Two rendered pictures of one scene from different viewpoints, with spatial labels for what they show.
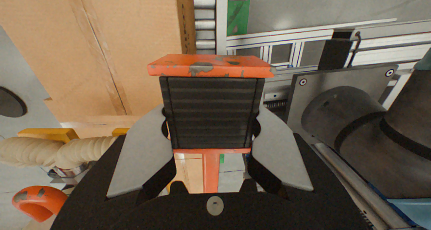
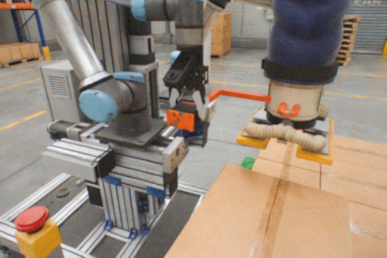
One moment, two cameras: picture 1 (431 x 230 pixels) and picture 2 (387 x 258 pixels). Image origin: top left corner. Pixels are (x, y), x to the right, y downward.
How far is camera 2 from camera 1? 63 cm
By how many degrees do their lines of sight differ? 40
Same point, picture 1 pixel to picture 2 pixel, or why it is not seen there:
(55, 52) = (314, 231)
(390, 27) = (74, 161)
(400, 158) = (136, 93)
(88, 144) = (262, 131)
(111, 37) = (254, 220)
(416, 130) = (129, 98)
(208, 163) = not seen: hidden behind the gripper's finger
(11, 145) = (303, 139)
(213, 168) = not seen: hidden behind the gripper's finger
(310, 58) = (80, 228)
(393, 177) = (140, 88)
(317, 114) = (144, 125)
